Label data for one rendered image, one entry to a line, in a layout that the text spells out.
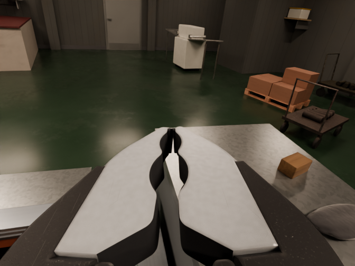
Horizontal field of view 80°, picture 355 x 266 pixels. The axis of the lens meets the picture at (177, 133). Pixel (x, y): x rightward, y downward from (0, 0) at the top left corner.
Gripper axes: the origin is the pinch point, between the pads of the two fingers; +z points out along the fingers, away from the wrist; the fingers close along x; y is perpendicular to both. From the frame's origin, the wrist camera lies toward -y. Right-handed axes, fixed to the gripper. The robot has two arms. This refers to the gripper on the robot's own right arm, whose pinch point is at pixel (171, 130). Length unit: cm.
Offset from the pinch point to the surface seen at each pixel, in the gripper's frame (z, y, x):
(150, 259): 26, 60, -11
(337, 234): 22, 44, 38
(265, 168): 50, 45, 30
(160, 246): 31, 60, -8
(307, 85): 392, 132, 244
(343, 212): 29, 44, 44
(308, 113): 275, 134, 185
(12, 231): 34, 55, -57
